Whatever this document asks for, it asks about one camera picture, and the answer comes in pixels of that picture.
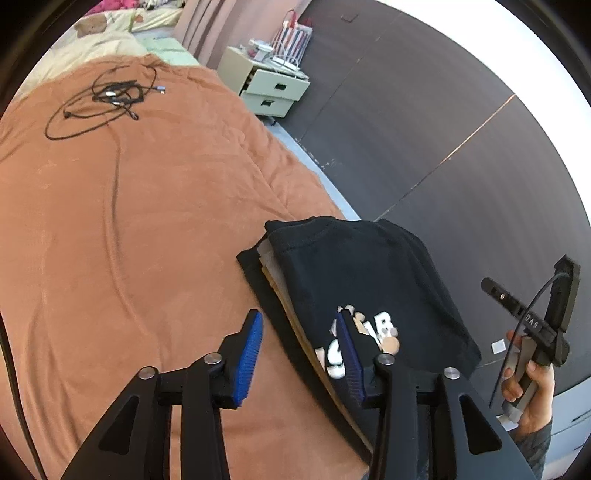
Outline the dark grey sleeve forearm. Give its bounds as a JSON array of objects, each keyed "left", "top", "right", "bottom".
[{"left": 509, "top": 422, "right": 552, "bottom": 479}]

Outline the pink curtain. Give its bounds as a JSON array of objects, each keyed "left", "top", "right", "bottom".
[{"left": 173, "top": 0, "right": 311, "bottom": 69}]

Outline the black bear print t-shirt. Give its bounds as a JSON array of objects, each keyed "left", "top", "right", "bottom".
[{"left": 263, "top": 216, "right": 484, "bottom": 416}]

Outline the person's right hand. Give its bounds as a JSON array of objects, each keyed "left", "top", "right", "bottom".
[{"left": 500, "top": 329, "right": 555, "bottom": 437}]

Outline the orange-brown bed blanket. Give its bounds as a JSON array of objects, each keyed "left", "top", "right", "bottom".
[{"left": 1, "top": 55, "right": 342, "bottom": 479}]

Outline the cream duvet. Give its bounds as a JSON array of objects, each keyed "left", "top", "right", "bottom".
[{"left": 18, "top": 6, "right": 205, "bottom": 100}]

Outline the red white striped gift bag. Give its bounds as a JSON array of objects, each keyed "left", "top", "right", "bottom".
[{"left": 271, "top": 9, "right": 314, "bottom": 67}]

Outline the folded clothes stack under shirt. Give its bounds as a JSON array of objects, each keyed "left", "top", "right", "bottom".
[{"left": 236, "top": 237, "right": 372, "bottom": 463}]

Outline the black camera cable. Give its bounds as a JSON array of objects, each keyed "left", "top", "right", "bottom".
[{"left": 0, "top": 310, "right": 47, "bottom": 480}]

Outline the cream bedside nightstand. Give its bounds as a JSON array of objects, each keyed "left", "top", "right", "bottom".
[{"left": 217, "top": 46, "right": 311, "bottom": 119}]

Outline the black coiled cable bundle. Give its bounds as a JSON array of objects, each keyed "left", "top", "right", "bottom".
[{"left": 44, "top": 64, "right": 168, "bottom": 142}]

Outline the bear print pillow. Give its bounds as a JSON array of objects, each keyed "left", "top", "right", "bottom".
[{"left": 73, "top": 7, "right": 183, "bottom": 38}]

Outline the pink plush cushion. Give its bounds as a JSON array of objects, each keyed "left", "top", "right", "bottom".
[{"left": 86, "top": 0, "right": 140, "bottom": 16}]

